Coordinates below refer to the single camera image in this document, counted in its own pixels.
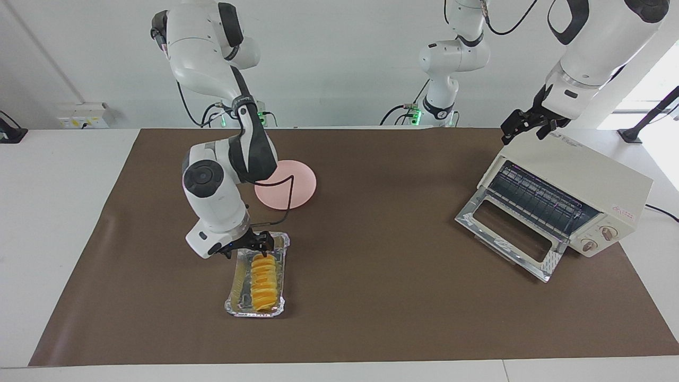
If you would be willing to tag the black clamp base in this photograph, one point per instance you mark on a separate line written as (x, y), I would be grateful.
(10, 132)

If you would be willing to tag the golden ridged bread loaf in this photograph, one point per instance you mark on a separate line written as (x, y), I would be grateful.
(264, 284)

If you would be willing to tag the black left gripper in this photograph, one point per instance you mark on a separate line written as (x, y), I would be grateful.
(538, 109)

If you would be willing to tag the pink round plate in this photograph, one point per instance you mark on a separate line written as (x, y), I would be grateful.
(299, 185)

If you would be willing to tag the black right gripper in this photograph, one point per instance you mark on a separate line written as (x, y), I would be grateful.
(241, 244)

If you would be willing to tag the white wall socket strip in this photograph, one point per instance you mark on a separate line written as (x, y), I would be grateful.
(85, 116)

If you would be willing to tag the aluminium foil tray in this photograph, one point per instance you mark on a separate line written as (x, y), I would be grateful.
(241, 286)

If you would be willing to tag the brown table mat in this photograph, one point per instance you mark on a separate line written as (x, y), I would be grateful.
(398, 307)

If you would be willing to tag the glass oven door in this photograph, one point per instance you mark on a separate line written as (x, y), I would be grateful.
(509, 233)

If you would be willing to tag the cream white toaster oven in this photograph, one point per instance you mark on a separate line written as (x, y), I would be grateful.
(594, 175)

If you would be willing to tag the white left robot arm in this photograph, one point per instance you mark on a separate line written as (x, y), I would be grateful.
(599, 58)

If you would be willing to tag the beige oven knob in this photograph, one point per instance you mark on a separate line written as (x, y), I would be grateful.
(589, 245)
(608, 232)

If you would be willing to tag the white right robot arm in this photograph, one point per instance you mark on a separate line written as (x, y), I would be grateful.
(212, 196)

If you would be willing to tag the black camera stand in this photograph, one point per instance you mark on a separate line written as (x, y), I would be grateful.
(650, 114)

